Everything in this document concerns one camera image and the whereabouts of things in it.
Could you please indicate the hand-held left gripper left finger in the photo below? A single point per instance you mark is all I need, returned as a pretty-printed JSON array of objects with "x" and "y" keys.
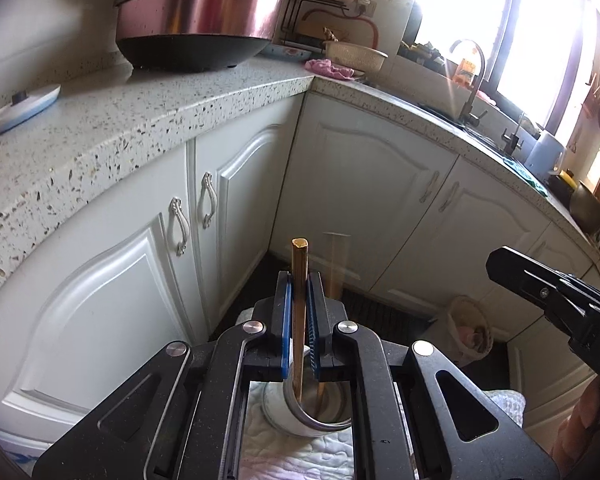
[{"x": 286, "y": 330}]

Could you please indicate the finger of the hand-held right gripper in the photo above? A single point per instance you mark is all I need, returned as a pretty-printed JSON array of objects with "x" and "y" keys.
[{"x": 522, "y": 275}]

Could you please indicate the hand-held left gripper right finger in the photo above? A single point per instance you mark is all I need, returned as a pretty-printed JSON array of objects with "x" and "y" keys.
[{"x": 312, "y": 330}]

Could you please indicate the wooden chopstick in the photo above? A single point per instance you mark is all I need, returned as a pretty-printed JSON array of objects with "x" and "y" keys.
[
  {"x": 336, "y": 265},
  {"x": 299, "y": 270}
]

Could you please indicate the metal utensil cup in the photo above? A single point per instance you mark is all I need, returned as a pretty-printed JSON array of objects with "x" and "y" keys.
[{"x": 305, "y": 422}]

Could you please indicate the person's right hand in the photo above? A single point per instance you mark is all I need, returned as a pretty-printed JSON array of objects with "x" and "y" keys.
[{"x": 580, "y": 440}]

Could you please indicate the lined trash bin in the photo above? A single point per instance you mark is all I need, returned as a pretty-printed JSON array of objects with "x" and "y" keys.
[{"x": 470, "y": 332}]

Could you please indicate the dark wok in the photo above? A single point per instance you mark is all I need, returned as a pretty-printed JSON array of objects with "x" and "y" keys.
[{"x": 587, "y": 207}]

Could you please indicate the teal sink mat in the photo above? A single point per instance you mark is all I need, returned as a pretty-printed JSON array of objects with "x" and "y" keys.
[{"x": 525, "y": 175}]

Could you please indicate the blue white kettle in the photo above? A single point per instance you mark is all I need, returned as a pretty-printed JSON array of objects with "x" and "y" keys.
[{"x": 544, "y": 154}]

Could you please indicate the white quilted cloth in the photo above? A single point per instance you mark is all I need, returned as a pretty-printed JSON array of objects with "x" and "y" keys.
[{"x": 300, "y": 460}]

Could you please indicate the small water tap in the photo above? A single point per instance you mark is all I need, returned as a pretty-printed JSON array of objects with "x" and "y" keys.
[{"x": 512, "y": 137}]

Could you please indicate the kitchen faucet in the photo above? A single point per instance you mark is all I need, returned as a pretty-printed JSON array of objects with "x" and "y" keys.
[{"x": 472, "y": 90}]

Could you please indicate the orange bottle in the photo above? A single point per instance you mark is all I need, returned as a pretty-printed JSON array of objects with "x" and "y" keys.
[{"x": 466, "y": 71}]

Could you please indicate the window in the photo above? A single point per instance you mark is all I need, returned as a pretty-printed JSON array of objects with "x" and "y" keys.
[{"x": 530, "y": 20}]

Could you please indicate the pink cloth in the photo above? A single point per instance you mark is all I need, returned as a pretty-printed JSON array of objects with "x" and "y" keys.
[{"x": 330, "y": 67}]

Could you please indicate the floral plate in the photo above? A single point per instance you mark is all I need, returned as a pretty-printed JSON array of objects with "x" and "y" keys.
[{"x": 285, "y": 52}]

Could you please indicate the pink rice cooker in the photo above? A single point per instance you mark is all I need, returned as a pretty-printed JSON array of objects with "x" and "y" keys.
[{"x": 200, "y": 15}]

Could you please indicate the wall socket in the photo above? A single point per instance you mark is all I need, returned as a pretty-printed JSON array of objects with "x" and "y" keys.
[{"x": 364, "y": 6}]

